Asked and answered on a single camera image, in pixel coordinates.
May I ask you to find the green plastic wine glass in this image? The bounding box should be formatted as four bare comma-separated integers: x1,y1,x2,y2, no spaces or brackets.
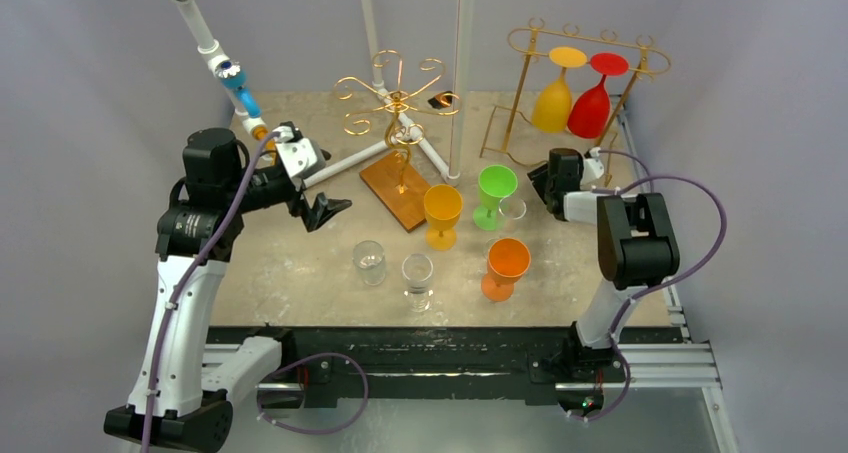
472,164,518,231

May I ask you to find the yellow wine glass front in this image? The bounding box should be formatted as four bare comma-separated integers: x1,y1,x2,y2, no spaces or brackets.
531,46,588,133

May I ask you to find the yellow wine glass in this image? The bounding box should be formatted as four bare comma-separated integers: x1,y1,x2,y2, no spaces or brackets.
423,184,463,251
531,46,588,133

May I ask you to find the gold wire wine glass rack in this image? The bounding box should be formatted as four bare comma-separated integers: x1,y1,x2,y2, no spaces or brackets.
478,18,673,168

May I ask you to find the black orange small clip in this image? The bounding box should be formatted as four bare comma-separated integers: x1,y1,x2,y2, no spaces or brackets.
427,91,456,110

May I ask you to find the white PVC pipe frame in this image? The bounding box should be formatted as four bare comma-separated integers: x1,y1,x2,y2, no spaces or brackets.
170,0,459,187

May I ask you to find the blue faucet handle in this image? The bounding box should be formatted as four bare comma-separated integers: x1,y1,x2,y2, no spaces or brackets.
214,60,261,118

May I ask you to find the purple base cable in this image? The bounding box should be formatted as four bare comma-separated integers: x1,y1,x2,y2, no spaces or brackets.
563,343,634,425
256,350,370,436

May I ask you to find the black table front rail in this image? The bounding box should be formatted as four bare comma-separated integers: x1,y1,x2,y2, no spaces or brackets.
201,325,690,410

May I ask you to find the red plastic wine glass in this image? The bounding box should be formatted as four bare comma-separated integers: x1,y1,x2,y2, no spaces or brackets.
567,52,629,139

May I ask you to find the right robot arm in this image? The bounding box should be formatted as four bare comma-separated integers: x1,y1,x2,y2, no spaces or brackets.
528,148,680,380

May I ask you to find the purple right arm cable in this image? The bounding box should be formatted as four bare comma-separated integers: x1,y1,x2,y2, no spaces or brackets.
592,149,729,345

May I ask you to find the gold scroll glass tree stand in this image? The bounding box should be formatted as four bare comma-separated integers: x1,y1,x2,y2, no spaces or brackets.
332,49,447,165

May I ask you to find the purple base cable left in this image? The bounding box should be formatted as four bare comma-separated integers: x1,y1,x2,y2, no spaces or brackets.
256,350,370,436

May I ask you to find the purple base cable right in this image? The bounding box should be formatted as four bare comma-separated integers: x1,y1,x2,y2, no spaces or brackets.
563,343,634,425

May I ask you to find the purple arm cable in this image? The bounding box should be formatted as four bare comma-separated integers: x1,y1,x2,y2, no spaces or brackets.
592,149,729,345
140,130,283,453

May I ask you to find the clear wine glass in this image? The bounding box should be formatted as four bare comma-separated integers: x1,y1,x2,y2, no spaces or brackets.
497,196,527,229
401,253,434,312
352,240,386,286

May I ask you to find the orange faucet handle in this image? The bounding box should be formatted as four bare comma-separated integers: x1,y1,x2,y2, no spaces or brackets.
251,125,274,151

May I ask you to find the orange plastic wine glass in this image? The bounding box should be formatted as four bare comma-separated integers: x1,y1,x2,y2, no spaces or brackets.
481,237,532,302

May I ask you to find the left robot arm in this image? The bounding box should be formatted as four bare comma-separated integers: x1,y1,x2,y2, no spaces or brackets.
103,122,349,452

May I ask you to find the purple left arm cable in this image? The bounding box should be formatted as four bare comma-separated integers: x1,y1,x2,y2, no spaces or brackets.
140,130,283,453

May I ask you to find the wooden base board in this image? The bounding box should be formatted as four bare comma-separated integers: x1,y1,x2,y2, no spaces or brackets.
359,152,431,233

